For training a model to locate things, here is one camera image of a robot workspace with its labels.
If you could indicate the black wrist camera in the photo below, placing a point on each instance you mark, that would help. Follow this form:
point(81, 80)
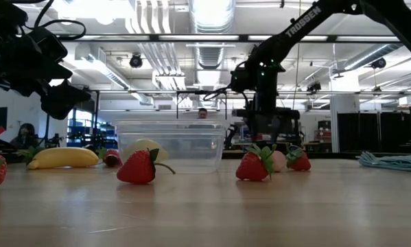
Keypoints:
point(49, 44)
point(244, 80)

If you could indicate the person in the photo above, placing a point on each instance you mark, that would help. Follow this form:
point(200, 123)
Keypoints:
point(25, 135)
point(202, 113)

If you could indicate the yellow toy lemon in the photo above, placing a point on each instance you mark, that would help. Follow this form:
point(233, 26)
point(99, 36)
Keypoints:
point(141, 144)

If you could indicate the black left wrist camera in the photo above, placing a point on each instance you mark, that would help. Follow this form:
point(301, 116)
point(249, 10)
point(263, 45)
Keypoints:
point(49, 44)

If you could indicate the teal folded cloth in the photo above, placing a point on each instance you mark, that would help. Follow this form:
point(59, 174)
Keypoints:
point(397, 163)

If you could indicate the overhead LED light bar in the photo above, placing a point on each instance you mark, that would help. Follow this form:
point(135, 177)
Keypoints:
point(243, 38)

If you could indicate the pink toy peach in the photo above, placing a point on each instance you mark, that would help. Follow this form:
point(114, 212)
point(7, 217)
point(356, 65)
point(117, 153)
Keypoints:
point(280, 161)

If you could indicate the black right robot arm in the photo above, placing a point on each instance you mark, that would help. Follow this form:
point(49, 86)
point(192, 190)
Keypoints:
point(301, 24)

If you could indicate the blue storage rack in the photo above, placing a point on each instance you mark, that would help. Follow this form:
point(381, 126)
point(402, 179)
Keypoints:
point(88, 135)

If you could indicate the black ceiling spotlight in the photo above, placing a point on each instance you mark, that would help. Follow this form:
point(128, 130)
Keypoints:
point(314, 87)
point(379, 63)
point(136, 61)

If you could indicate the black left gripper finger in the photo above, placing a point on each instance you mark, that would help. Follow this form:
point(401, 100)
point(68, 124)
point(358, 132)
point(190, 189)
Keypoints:
point(66, 99)
point(47, 73)

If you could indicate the silver ventilation duct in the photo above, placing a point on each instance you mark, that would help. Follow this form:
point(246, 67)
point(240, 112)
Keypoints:
point(210, 55)

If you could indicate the black partition screen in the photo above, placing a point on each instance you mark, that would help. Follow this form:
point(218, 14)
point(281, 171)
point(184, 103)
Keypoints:
point(370, 132)

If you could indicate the yellow toy banana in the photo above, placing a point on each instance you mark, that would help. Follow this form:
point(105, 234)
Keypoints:
point(64, 158)

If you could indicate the clear plastic tupperware container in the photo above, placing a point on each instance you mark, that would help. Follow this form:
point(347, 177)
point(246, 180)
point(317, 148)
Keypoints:
point(191, 151)

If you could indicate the black aluminium table frame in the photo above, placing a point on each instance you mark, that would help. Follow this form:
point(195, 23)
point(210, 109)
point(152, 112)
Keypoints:
point(328, 156)

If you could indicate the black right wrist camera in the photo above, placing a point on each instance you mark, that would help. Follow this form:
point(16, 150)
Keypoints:
point(244, 80)

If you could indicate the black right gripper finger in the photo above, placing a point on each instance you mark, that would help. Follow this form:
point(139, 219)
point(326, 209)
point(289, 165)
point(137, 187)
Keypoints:
point(272, 128)

